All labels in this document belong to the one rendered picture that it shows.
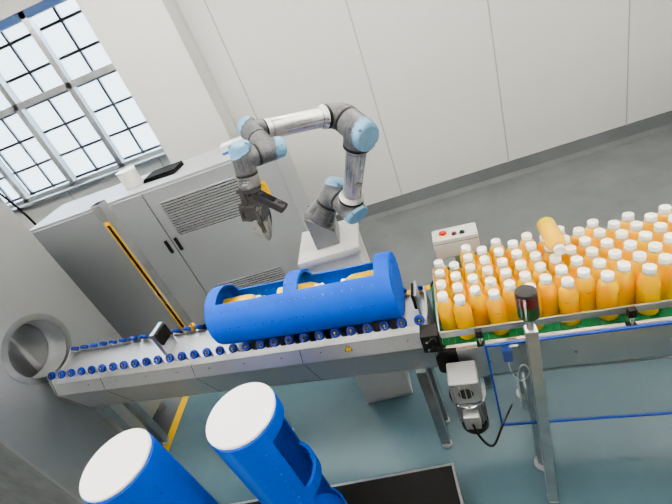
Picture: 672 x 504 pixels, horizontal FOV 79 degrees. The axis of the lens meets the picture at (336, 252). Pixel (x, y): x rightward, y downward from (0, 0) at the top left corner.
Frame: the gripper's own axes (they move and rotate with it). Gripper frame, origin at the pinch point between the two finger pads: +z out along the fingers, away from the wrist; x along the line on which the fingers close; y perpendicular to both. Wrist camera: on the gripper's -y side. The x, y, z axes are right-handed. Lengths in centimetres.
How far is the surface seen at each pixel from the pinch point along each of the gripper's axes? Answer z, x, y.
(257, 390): 53, 25, 10
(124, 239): 18, -40, 105
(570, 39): -12, -325, -176
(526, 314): 21, 18, -85
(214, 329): 47, -2, 40
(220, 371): 75, -3, 48
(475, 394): 64, 13, -70
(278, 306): 36.3, -5.1, 7.9
